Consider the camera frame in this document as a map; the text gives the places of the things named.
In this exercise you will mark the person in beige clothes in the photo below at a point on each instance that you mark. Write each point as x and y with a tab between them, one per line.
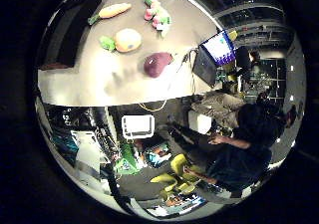
219	104

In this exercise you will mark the black fabric container bin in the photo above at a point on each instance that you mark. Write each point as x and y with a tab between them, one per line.
66	35

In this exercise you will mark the person in dark clothes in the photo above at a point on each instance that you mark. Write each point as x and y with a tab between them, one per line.
246	157

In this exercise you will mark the long orange carrot plush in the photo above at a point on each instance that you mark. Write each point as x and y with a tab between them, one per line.
114	10

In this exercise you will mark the purple eggplant plush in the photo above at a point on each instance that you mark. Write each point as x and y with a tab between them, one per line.
155	64

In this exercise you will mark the yellow green chair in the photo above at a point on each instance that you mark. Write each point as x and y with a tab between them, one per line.
178	164
164	178

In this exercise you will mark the white box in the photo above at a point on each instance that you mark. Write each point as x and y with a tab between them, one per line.
199	122

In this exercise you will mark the open black laptop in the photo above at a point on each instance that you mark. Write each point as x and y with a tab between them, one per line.
204	66

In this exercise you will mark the white plastic crate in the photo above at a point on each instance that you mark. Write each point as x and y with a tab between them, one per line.
138	117

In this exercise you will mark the pink and green plush toy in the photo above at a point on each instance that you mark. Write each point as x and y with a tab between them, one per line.
159	16

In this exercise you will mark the small yellow object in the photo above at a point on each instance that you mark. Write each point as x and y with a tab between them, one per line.
233	35

